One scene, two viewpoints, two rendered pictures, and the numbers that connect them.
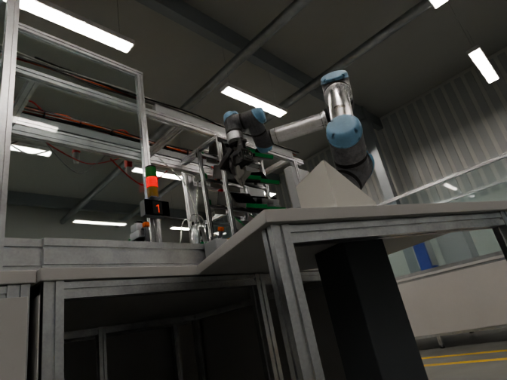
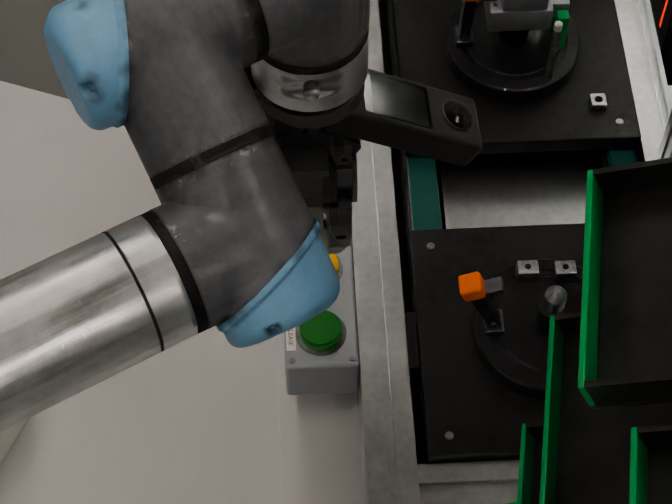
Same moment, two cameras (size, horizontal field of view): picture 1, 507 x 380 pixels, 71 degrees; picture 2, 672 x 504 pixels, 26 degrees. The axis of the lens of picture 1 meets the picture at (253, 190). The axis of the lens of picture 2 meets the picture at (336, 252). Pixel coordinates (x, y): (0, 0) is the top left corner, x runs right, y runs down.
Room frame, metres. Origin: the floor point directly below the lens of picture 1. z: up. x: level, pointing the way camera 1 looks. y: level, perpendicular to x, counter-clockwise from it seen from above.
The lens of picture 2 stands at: (1.88, -0.36, 2.17)
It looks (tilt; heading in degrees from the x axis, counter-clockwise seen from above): 58 degrees down; 137
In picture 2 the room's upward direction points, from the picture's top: straight up
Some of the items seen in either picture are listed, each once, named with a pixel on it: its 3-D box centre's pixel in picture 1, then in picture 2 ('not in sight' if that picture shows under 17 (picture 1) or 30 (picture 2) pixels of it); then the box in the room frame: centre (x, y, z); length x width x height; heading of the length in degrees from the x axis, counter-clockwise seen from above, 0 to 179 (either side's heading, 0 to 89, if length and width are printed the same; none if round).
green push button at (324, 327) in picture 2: not in sight; (321, 332); (1.40, 0.08, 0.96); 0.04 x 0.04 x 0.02
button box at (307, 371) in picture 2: (231, 249); (318, 284); (1.34, 0.13, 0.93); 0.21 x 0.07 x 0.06; 140
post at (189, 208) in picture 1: (193, 222); not in sight; (2.86, 0.54, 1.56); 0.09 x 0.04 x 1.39; 140
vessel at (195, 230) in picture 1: (199, 238); not in sight; (2.52, 0.45, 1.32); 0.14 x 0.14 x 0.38
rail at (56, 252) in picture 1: (181, 258); (369, 135); (1.24, 0.30, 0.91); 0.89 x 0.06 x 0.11; 140
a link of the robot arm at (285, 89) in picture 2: (235, 139); (309, 55); (1.44, 0.03, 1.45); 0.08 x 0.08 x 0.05
